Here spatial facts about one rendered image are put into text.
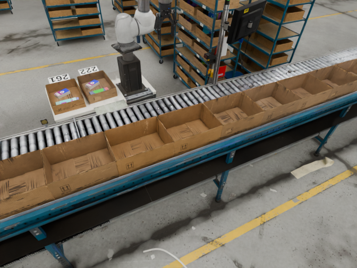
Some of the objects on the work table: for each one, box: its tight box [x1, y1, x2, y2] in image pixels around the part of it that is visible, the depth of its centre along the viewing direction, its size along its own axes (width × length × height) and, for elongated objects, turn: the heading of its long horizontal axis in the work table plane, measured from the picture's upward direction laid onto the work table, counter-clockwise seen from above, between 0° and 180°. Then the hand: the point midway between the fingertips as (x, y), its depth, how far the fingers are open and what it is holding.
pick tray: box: [77, 70, 117, 104], centre depth 243 cm, size 28×38×10 cm
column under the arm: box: [116, 54, 148, 97], centre depth 241 cm, size 26×26×33 cm
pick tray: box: [45, 79, 86, 115], centre depth 230 cm, size 28×38×10 cm
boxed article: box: [54, 88, 71, 99], centre depth 237 cm, size 7×13×4 cm, turn 139°
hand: (166, 34), depth 163 cm, fingers open, 10 cm apart
